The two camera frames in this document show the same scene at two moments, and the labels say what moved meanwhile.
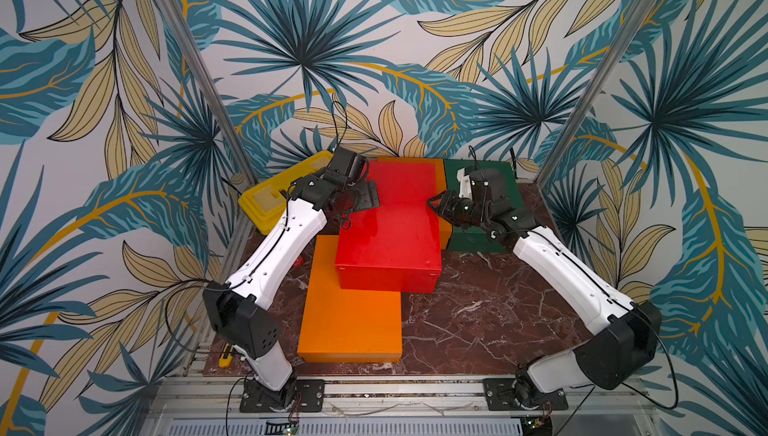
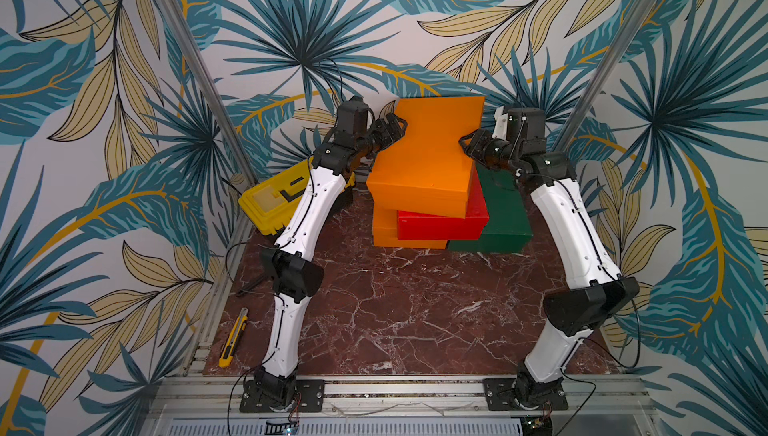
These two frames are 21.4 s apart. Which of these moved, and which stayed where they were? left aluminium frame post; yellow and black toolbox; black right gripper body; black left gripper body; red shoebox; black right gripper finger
Moved: black right gripper body; red shoebox; black left gripper body; black right gripper finger
Stayed: yellow and black toolbox; left aluminium frame post
